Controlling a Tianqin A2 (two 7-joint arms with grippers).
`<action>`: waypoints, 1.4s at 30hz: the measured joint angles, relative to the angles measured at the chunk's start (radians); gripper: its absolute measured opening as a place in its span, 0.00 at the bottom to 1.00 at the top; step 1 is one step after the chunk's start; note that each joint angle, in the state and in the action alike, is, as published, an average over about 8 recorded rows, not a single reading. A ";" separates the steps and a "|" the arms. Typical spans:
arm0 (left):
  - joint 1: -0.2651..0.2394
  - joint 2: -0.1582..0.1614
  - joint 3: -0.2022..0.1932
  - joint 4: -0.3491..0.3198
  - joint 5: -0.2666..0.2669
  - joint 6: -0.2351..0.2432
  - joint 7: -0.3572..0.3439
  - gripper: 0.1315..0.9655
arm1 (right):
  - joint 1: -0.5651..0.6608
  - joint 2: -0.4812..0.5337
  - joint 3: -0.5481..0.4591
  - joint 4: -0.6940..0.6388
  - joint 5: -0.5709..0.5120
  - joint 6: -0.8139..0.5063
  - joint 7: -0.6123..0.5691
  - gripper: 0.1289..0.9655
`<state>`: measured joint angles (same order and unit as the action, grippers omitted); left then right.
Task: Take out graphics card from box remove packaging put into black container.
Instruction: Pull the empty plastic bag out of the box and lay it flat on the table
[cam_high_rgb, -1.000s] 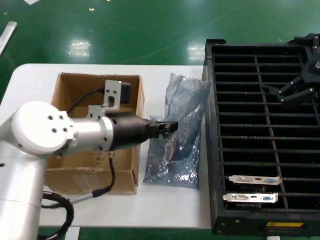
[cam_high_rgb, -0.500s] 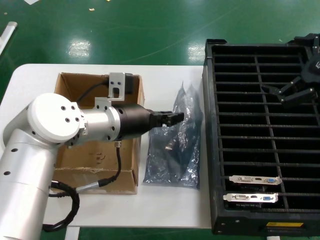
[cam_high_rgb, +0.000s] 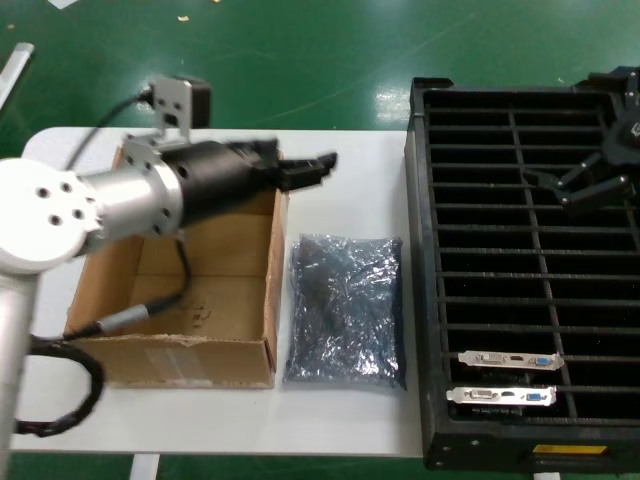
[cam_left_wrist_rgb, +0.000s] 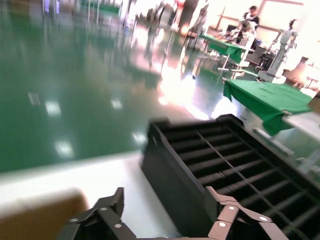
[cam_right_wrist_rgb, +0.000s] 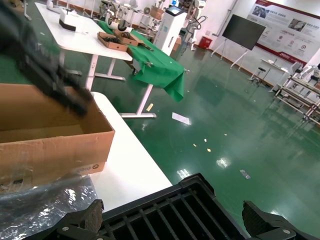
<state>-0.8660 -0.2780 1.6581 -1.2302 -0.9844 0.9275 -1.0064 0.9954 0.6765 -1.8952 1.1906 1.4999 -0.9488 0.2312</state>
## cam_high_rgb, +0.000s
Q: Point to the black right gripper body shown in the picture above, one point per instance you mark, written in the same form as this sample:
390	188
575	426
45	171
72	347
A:
625	137

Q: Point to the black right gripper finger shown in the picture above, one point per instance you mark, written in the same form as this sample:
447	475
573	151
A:
595	187
627	85

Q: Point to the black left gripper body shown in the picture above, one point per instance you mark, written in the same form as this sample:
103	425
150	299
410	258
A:
215	175

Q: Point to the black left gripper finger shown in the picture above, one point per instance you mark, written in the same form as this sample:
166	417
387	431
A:
262	150
305	172

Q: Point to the graphics card with silver bracket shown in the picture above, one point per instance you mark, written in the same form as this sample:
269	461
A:
500	395
500	359

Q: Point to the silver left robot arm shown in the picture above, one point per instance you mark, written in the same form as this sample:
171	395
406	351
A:
45	215

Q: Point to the black slotted container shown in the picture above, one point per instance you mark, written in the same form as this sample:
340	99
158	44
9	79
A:
424	280

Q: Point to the brown cardboard box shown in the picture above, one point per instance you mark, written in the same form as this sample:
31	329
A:
225	360

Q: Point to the white metal pipe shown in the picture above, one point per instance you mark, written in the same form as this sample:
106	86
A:
17	62

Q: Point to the white paper sheet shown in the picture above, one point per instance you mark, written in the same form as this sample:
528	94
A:
64	3

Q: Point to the white table leg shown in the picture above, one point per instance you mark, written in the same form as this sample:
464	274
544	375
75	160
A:
145	470

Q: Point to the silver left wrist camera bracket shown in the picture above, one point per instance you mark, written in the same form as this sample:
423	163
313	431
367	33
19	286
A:
172	100

